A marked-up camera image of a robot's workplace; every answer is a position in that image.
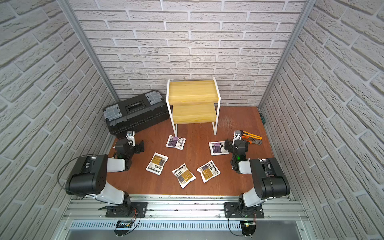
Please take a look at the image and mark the yellow coffee bag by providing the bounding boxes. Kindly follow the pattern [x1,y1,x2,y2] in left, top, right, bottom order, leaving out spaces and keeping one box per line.
[172,164,196,189]
[146,153,169,176]
[197,160,221,183]

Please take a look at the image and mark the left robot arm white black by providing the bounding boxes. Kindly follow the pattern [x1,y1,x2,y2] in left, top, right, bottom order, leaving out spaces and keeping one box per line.
[64,138,145,216]

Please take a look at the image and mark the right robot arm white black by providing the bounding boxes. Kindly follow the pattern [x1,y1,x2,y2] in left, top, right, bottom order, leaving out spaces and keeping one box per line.
[225,139,291,212]

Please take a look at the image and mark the purple coffee bag right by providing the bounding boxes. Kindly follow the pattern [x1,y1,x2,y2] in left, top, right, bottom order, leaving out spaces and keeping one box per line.
[209,141,229,156]

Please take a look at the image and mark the purple coffee bag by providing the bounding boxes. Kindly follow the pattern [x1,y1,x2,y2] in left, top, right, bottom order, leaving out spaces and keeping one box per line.
[166,135,186,151]
[209,141,229,156]

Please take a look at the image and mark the purple coffee bag left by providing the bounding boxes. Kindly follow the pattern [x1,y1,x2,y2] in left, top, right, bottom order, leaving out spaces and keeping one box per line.
[166,135,186,151]

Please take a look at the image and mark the yellow utility knife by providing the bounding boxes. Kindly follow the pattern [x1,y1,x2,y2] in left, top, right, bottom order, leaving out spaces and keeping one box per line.
[242,131,263,141]

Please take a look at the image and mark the right controller board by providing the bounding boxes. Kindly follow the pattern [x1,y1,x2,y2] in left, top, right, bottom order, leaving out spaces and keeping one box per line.
[240,221,257,237]

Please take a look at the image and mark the controller board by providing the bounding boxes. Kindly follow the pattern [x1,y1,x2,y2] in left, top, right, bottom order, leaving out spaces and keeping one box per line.
[114,221,135,237]
[240,221,257,237]

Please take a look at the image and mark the black plastic toolbox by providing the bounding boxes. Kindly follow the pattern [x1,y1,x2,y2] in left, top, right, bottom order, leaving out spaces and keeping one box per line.
[103,91,169,139]

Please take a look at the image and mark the left controller board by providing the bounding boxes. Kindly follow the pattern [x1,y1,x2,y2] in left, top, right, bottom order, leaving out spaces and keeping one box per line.
[114,221,135,237]

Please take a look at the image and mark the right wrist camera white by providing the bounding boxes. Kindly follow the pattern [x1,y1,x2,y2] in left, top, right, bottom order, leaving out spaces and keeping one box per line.
[233,130,243,142]

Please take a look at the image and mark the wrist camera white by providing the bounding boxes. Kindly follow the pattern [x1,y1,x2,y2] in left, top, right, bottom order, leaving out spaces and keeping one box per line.
[233,130,243,142]
[126,131,136,147]

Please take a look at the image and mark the orange handled pliers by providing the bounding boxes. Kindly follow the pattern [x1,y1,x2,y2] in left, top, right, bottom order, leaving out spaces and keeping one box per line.
[242,137,262,145]

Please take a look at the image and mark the white frame wooden shelf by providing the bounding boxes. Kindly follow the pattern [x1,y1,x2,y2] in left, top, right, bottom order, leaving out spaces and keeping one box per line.
[166,78,221,136]

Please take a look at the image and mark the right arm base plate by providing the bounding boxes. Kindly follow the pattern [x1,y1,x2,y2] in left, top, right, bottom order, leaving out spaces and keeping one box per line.
[224,202,265,219]

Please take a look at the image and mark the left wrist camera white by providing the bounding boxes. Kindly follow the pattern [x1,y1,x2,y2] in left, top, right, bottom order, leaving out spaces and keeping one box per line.
[126,131,136,147]

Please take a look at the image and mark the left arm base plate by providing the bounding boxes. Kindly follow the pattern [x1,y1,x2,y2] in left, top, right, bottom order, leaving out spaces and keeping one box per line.
[106,202,148,218]

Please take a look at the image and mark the aluminium rail frame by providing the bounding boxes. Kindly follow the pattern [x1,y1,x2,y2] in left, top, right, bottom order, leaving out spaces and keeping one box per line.
[59,195,309,232]

